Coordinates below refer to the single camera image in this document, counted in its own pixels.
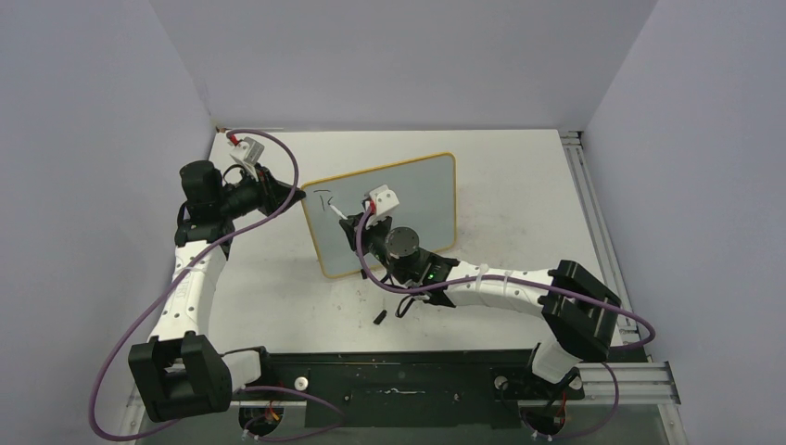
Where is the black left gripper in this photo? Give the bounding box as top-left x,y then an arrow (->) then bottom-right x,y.
216,162 -> 305,220

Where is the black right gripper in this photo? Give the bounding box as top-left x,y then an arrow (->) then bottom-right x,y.
343,210 -> 411,285

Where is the black whiteboard marker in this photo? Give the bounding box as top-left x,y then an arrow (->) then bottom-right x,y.
328,204 -> 348,220

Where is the yellow-framed whiteboard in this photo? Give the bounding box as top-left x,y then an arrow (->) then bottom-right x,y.
301,152 -> 458,278

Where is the black marker cap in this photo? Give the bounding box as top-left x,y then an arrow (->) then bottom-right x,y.
373,310 -> 387,325

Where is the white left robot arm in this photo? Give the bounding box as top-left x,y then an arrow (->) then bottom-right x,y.
128,160 -> 306,423

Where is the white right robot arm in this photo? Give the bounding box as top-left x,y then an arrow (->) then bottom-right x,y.
338,214 -> 621,397

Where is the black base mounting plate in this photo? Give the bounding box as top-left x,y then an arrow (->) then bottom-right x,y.
227,347 -> 649,430

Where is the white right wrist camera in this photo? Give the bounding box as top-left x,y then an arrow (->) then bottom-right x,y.
364,184 -> 399,218

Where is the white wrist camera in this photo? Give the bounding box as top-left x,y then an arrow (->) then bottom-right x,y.
364,184 -> 399,218
229,136 -> 264,180

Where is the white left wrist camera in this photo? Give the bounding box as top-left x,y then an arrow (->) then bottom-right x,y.
229,136 -> 264,180

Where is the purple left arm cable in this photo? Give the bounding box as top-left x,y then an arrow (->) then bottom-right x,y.
87,129 -> 349,443

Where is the aluminium rail frame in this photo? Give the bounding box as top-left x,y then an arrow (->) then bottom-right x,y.
559,131 -> 680,405

